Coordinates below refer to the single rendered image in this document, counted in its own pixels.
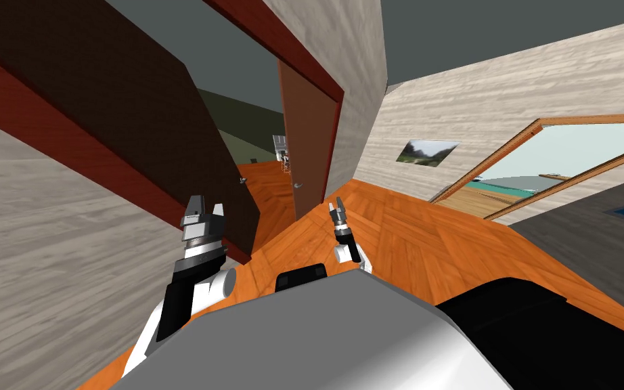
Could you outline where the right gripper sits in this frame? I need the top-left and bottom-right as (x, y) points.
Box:
(328, 196), (351, 235)

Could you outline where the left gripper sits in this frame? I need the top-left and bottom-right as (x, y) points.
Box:
(179, 194), (228, 244)

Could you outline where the reddish brown door leaf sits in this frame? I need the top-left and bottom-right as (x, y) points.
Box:
(277, 59), (341, 221)

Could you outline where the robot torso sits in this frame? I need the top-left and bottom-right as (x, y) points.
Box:
(107, 263), (514, 390)

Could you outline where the dark brown door leaf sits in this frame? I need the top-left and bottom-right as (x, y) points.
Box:
(0, 0), (262, 262)

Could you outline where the landscape picture on wall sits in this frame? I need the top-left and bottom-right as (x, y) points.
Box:
(395, 139), (461, 169)

